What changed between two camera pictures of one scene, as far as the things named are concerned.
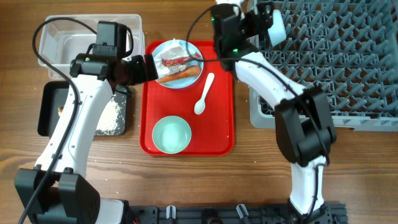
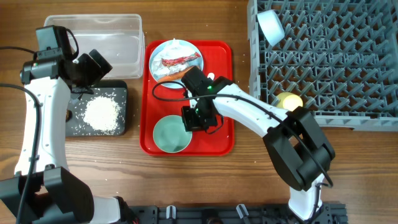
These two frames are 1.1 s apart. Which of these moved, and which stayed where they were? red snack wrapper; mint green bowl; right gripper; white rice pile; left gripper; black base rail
Moved: right gripper; left gripper
Stayed: white rice pile; black base rail; mint green bowl; red snack wrapper
